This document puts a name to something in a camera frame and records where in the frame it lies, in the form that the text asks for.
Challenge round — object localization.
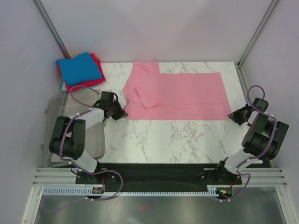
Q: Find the clear plastic bin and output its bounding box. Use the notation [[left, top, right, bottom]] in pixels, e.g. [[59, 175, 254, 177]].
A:
[[41, 93, 106, 168]]

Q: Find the folded teal t shirt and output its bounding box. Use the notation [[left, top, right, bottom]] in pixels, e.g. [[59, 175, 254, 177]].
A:
[[61, 81, 98, 93]]

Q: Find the folded red t shirt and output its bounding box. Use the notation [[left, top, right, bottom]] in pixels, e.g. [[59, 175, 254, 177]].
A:
[[57, 52, 105, 92]]

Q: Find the white slotted cable duct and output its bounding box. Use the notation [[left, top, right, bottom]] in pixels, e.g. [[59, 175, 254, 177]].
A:
[[42, 185, 234, 198]]

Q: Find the aluminium frame post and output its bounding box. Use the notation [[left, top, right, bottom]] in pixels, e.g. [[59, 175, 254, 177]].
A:
[[32, 0, 70, 58], [236, 0, 280, 69]]

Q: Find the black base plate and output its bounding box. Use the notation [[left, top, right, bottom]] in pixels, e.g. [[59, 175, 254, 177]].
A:
[[75, 163, 242, 193]]

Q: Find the right aluminium frame post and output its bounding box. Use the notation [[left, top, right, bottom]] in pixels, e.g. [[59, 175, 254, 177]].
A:
[[236, 0, 280, 69]]

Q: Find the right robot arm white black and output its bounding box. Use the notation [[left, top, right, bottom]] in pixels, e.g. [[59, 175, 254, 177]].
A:
[[214, 98, 289, 184]]

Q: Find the front aluminium rail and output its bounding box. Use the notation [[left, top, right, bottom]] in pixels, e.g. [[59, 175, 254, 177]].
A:
[[33, 168, 287, 187]]

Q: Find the left aluminium frame post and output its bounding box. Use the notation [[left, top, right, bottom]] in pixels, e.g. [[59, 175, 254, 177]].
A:
[[32, 0, 70, 58]]

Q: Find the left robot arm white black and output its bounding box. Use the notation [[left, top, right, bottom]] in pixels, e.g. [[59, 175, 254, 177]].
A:
[[49, 91, 128, 183]]

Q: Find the pink t shirt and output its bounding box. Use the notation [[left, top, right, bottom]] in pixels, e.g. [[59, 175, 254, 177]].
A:
[[123, 61, 231, 120]]

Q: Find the folded blue t shirt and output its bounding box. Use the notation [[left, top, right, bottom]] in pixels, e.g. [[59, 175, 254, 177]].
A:
[[57, 52, 102, 86]]

